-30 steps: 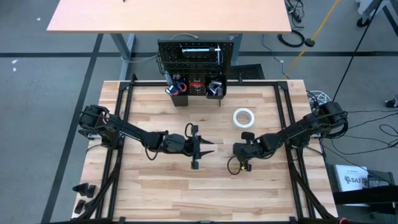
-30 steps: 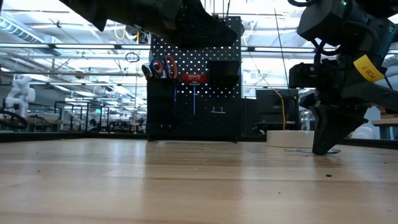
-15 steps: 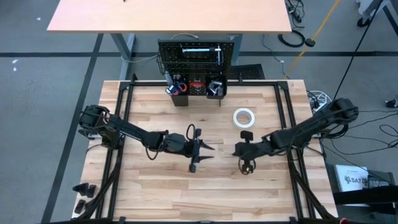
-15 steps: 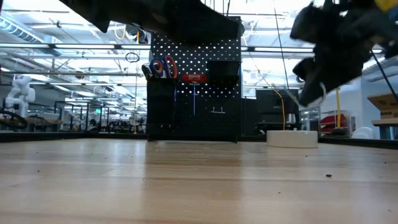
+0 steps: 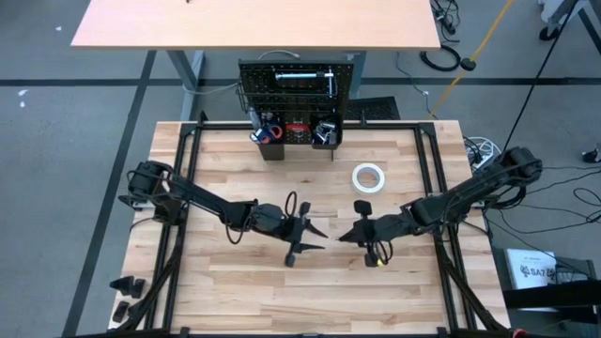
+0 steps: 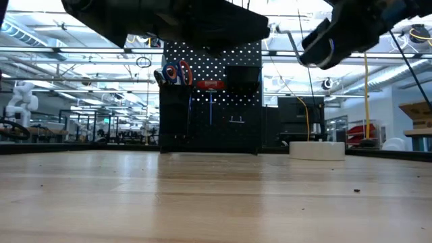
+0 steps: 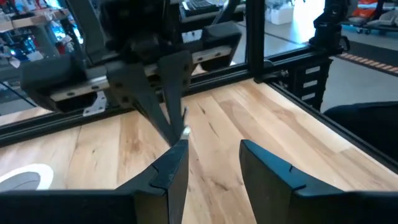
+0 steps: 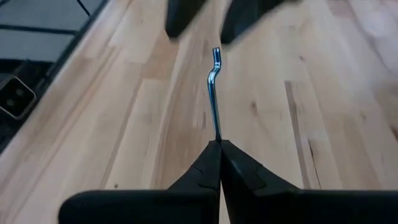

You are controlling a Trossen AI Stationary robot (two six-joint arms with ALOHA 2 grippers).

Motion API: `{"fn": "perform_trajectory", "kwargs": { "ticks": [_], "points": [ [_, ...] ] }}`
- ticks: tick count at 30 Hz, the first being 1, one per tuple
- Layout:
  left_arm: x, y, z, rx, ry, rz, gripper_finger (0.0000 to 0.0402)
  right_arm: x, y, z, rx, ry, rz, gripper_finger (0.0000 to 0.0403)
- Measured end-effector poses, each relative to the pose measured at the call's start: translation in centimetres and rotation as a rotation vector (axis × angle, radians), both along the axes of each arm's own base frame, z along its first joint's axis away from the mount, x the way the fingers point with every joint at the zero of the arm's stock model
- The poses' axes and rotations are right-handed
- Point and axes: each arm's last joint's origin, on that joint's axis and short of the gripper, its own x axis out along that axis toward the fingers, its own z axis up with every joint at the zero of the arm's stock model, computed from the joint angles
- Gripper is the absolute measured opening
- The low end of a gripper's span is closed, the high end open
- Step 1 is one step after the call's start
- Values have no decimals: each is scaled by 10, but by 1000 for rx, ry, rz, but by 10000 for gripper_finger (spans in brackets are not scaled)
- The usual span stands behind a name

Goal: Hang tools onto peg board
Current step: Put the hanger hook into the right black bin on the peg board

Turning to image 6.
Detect white tape roll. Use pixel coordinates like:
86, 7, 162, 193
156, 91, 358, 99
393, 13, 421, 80
288, 140, 346, 162

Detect thin yellow hanging cable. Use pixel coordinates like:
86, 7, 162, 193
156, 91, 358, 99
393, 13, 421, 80
295, 96, 311, 142

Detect long straight black cable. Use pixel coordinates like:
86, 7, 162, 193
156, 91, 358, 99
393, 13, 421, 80
387, 29, 432, 112

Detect red utility knife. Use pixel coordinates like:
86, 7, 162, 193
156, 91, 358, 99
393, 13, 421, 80
196, 80, 226, 91

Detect bent silver peg hook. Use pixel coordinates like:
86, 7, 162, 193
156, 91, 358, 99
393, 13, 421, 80
275, 24, 335, 68

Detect blue and orange scissors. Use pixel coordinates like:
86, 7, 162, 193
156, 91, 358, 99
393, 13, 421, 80
161, 59, 194, 87

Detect wooden workbench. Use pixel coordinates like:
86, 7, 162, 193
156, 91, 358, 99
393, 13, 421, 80
399, 100, 432, 153

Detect tall black pegboard bin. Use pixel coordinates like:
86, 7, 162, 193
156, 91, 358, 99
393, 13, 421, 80
158, 83, 194, 153

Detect black hose loop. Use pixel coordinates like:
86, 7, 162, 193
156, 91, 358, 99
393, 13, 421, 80
0, 119, 31, 142

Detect black and white cable reel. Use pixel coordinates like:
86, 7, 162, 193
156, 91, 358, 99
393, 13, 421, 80
320, 76, 335, 91

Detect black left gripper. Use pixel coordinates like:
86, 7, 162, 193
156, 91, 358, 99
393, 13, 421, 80
148, 0, 271, 57

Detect black metal pegboard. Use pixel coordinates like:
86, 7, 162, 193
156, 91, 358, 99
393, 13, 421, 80
157, 40, 263, 155

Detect white rounded object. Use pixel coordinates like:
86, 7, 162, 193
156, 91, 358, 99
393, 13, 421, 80
381, 136, 408, 152

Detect dark framed workstation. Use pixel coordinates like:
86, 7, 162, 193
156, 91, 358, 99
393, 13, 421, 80
59, 108, 119, 144

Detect black round cable base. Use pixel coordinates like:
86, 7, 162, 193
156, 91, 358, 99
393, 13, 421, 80
358, 137, 378, 149

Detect black wire pegboard basket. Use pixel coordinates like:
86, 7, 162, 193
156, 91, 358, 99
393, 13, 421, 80
225, 0, 252, 11

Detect black aluminium table frame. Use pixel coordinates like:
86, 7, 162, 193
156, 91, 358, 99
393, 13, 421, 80
0, 141, 432, 163

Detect shelf with red bins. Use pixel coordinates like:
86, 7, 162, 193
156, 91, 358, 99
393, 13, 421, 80
346, 119, 379, 146

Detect short black pegboard bin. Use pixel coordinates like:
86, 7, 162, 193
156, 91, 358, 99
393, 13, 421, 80
224, 65, 263, 97

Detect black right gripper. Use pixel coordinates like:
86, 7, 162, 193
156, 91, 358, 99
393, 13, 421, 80
299, 0, 392, 71

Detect black ceiling cable reel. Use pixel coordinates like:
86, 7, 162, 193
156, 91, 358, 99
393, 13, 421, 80
409, 23, 432, 47

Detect black cabinet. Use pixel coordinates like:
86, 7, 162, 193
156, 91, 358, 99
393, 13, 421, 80
262, 96, 326, 149

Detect thick yellow cable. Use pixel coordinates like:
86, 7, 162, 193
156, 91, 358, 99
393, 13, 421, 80
362, 52, 372, 140

